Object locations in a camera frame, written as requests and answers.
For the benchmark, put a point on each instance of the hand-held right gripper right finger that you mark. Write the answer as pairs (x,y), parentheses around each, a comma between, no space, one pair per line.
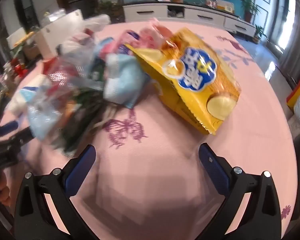
(213,168)

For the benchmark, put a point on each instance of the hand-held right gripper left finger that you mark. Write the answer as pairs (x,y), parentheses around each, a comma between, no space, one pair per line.
(81,170)

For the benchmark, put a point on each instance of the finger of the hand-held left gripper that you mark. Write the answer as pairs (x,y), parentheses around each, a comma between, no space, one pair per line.
(20,133)
(7,126)

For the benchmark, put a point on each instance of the translucent white plastic bag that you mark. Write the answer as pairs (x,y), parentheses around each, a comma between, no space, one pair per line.
(65,80)

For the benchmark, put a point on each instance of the yellow snack bag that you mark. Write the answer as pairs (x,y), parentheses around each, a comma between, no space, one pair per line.
(202,92)

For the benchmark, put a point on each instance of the person's left hand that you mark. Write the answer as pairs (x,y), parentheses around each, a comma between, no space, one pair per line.
(1,188)

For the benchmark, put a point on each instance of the white blue tissue pack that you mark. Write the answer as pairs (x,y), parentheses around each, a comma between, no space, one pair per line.
(22,97)

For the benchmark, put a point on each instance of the pink floral tablecloth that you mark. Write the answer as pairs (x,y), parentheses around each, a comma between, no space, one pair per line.
(152,180)

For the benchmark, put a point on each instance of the light blue packet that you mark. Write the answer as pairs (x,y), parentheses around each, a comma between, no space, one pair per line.
(125,80)

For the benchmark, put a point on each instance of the white cardboard box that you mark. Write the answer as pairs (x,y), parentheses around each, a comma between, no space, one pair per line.
(55,27)

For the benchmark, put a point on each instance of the yellow shopping bag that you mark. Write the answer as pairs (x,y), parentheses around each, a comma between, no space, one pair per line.
(298,90)

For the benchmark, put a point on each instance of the small potted plant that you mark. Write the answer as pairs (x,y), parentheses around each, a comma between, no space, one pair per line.
(260,33)

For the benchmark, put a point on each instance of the pink packet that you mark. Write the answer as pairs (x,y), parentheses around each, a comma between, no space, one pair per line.
(150,36)

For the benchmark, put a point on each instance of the grey curtain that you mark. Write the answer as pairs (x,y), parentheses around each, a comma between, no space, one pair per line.
(295,45)

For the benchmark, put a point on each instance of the bushy potted plant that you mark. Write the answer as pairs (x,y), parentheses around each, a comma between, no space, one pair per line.
(110,8)

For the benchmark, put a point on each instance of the white television cabinet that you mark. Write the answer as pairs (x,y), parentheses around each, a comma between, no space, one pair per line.
(197,13)

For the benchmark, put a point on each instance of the tall potted plant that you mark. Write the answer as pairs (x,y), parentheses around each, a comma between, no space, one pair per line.
(250,10)

